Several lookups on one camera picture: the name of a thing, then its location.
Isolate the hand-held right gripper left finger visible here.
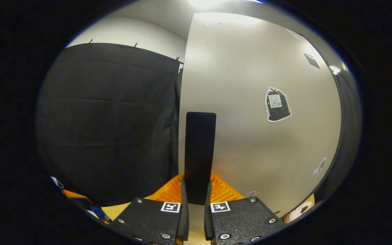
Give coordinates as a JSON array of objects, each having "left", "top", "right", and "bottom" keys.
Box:
[{"left": 109, "top": 174, "right": 190, "bottom": 245}]

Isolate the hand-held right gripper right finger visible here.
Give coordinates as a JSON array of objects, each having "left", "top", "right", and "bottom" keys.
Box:
[{"left": 205, "top": 174, "right": 287, "bottom": 245}]

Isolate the black cabinet door handle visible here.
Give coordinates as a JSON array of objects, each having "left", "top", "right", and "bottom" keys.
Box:
[{"left": 184, "top": 112, "right": 217, "bottom": 206}]

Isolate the grey cabinet door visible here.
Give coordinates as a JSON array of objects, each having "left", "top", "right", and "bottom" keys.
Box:
[{"left": 178, "top": 12, "right": 342, "bottom": 218}]

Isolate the black backdrop cloth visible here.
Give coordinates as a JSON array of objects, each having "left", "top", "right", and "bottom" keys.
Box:
[{"left": 36, "top": 43, "right": 362, "bottom": 206}]

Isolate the pink white plush toy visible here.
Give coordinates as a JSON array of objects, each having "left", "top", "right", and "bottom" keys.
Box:
[{"left": 284, "top": 194, "right": 315, "bottom": 224}]

